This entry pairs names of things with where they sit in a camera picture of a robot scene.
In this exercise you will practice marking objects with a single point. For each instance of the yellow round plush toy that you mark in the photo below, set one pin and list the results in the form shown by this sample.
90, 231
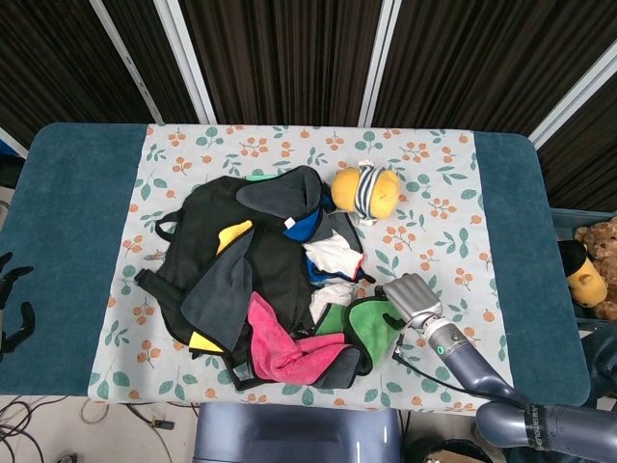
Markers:
344, 190

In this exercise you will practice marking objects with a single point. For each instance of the dark folding screen white frames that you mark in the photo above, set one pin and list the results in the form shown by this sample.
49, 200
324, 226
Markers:
299, 58

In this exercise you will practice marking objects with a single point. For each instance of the teal table cover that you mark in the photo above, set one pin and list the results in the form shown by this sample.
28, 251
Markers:
72, 217

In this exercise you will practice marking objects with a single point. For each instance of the yellow and black plush toy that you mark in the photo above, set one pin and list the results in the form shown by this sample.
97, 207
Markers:
585, 284

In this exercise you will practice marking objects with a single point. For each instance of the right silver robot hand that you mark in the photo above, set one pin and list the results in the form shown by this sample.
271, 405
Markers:
414, 294

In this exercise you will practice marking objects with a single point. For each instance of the blue white striped sock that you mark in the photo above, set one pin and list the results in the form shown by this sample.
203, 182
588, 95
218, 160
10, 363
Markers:
368, 190

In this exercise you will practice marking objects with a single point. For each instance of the pile of black garments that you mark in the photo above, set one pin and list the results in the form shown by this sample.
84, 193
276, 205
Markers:
202, 222

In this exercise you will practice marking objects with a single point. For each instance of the brown teddy bear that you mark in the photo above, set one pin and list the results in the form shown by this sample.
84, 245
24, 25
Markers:
602, 241

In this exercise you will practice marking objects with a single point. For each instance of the white cloth with blue trim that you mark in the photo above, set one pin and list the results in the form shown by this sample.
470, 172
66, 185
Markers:
328, 253

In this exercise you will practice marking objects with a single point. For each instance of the dark grey fabric garment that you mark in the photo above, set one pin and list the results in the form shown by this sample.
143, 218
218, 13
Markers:
284, 193

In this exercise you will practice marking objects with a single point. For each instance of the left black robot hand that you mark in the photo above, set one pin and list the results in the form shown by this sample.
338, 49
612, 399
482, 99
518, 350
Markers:
14, 280

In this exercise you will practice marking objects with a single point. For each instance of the grey-blue storage bin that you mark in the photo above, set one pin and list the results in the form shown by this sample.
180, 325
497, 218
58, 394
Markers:
561, 222

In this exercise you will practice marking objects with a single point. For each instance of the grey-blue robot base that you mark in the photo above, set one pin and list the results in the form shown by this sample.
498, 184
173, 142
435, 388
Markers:
294, 434

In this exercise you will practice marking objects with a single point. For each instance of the floral print tablecloth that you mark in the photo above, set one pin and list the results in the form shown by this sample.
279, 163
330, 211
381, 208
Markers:
434, 159

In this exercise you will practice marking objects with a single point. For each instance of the mint green cloth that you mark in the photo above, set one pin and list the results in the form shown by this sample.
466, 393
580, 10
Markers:
260, 177

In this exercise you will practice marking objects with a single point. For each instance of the grey fleece cloth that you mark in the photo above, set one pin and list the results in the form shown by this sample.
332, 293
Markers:
217, 294

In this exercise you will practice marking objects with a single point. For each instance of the pink cloth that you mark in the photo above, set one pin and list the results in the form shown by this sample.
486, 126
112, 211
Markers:
275, 337

